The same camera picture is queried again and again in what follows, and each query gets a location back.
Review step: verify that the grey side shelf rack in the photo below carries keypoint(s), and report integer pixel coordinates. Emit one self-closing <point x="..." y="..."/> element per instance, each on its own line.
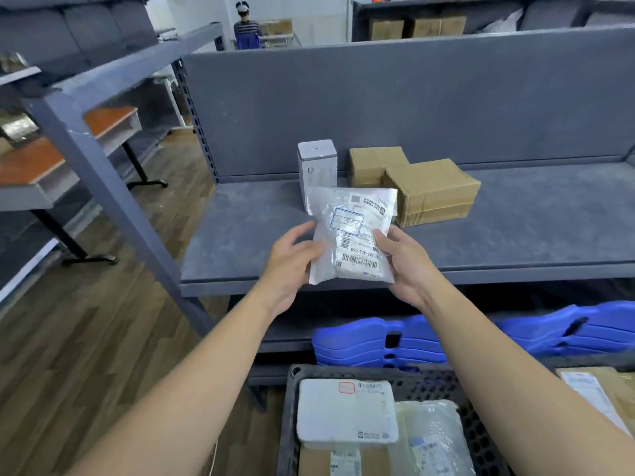
<point x="59" y="39"/>

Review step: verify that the white plastic mailer bag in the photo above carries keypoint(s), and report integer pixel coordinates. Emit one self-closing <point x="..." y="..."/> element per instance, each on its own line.
<point x="353" y="232"/>

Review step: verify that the orange top desk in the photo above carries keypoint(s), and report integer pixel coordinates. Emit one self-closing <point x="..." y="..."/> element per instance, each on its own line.
<point x="49" y="158"/>

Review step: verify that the tall white carton box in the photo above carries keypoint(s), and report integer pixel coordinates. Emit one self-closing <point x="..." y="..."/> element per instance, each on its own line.
<point x="317" y="166"/>

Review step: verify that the person's right hand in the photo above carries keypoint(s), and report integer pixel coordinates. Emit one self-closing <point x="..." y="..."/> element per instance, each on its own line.
<point x="412" y="272"/>

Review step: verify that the brown flat cardboard parcel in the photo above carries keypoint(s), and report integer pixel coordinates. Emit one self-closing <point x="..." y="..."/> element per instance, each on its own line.
<point x="603" y="391"/>

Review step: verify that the white padded parcel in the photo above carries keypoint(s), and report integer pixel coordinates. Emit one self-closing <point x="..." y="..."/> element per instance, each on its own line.
<point x="345" y="413"/>

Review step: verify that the clear plastic wrapped parcel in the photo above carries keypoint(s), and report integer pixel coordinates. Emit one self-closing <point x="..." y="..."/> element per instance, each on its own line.
<point x="431" y="436"/>

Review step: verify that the grey metal shelf rack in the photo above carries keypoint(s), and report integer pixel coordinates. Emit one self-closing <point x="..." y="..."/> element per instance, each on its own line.
<point x="421" y="143"/>

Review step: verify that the person's left forearm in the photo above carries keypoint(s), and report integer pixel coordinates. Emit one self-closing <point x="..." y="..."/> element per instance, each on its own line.
<point x="188" y="401"/>

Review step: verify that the person's left hand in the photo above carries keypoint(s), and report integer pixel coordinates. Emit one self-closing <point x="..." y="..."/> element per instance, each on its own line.
<point x="287" y="272"/>

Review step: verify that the person's right thumb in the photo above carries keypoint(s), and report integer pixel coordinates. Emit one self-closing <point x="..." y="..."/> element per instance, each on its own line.
<point x="382" y="242"/>

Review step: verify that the small brown cardboard box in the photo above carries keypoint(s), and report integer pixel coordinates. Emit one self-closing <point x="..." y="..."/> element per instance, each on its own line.
<point x="369" y="166"/>

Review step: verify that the black plastic crate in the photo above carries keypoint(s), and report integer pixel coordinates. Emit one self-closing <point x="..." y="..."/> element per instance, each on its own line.
<point x="436" y="386"/>

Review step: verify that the grey background shelf rack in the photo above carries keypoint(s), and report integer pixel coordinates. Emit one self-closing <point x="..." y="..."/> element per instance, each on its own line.
<point x="491" y="14"/>

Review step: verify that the large brown cardboard box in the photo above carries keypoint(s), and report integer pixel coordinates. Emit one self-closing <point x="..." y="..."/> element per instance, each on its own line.
<point x="434" y="190"/>

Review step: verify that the person's left thumb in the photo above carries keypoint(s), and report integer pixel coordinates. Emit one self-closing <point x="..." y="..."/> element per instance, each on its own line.
<point x="311" y="247"/>

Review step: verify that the stack of blue plastic pallets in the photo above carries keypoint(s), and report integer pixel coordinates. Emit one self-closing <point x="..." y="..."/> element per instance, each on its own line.
<point x="397" y="339"/>

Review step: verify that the brown cardboard parcel with label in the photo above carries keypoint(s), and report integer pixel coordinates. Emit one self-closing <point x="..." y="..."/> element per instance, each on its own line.
<point x="342" y="463"/>

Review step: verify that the person's right forearm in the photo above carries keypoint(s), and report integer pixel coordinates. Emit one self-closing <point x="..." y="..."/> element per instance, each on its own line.
<point x="501" y="391"/>

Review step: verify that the stack of distant brown cartons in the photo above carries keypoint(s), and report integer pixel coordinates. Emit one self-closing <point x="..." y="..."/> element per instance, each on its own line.
<point x="277" y="28"/>

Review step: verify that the brown carton on background shelf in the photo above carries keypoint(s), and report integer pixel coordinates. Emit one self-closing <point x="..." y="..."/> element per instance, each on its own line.
<point x="439" y="25"/>
<point x="387" y="29"/>

